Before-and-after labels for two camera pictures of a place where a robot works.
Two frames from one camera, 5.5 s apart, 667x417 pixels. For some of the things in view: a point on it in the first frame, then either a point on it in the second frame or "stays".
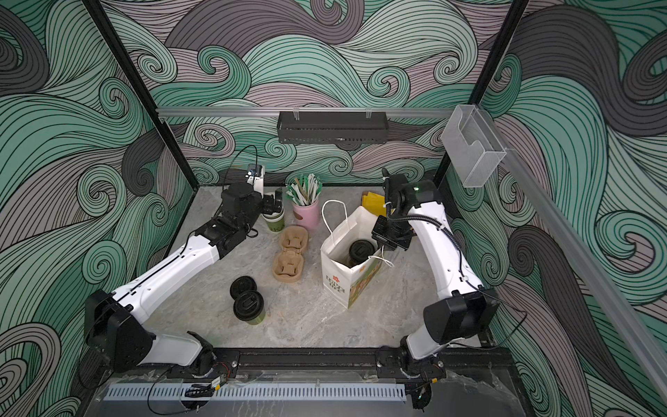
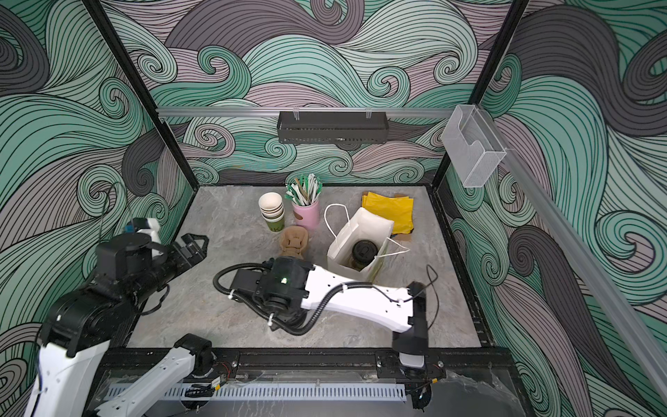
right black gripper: x=383 y=238 to x=275 y=319
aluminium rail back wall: x=306 y=110 stays
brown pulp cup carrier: x=288 y=265 stays
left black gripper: x=267 y=201 to x=200 y=251
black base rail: x=328 y=364 stays
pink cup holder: x=307 y=215 stays
